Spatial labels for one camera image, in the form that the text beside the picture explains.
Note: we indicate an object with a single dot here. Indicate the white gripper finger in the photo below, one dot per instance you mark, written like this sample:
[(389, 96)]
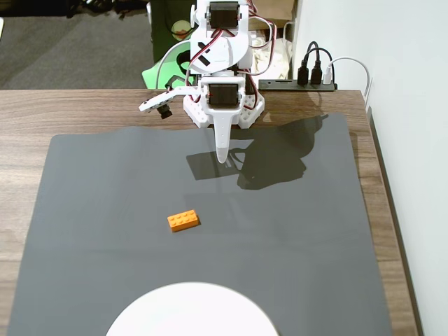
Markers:
[(223, 140)]

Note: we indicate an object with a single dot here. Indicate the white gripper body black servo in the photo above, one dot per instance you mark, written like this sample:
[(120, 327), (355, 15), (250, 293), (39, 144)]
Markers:
[(222, 96)]

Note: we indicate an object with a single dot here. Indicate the orange lego block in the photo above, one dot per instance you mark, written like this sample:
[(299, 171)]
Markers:
[(183, 221)]

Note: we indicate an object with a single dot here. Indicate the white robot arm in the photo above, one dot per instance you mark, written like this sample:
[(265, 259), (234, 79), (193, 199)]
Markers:
[(217, 45)]

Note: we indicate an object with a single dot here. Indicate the white round plate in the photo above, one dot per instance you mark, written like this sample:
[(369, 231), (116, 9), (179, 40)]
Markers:
[(192, 315)]

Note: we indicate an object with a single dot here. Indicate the black usb hub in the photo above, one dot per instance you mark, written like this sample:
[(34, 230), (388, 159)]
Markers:
[(280, 85)]

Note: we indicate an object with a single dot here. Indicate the light green plastic stool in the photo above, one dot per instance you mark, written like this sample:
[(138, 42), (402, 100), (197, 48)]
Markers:
[(168, 71)]

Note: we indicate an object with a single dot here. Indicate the dark green bin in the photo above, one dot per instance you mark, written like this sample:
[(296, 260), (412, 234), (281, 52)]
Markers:
[(161, 28)]

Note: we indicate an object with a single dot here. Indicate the brown cardboard box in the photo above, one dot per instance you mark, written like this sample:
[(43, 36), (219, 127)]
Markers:
[(276, 10)]

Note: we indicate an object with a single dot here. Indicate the grey rubber mat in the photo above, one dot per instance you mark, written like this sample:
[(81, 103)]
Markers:
[(105, 210)]

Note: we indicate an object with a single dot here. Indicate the black chair base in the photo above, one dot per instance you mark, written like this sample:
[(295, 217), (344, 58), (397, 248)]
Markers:
[(105, 7)]

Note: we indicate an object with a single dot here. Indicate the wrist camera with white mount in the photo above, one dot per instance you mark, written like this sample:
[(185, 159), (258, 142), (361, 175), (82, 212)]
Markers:
[(154, 101)]

